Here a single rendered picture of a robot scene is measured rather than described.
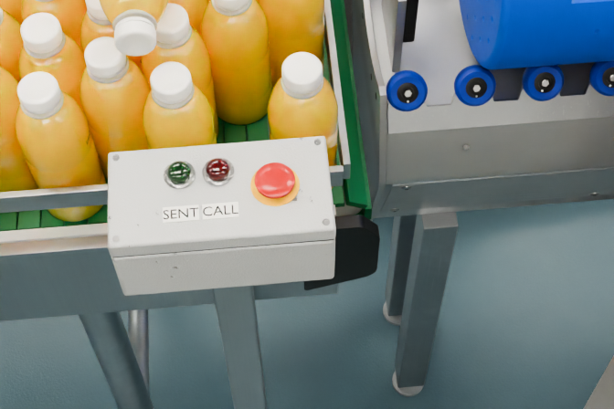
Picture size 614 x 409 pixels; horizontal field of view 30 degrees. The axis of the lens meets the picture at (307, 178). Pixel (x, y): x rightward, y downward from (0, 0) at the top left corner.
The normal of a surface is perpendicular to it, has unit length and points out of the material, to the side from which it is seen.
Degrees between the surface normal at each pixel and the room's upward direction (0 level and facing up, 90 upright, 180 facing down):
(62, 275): 90
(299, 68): 0
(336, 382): 0
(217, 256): 90
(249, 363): 90
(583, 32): 88
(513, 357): 0
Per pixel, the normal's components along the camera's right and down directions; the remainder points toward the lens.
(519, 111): 0.06, 0.35
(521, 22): 0.08, 0.76
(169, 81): -0.01, -0.52
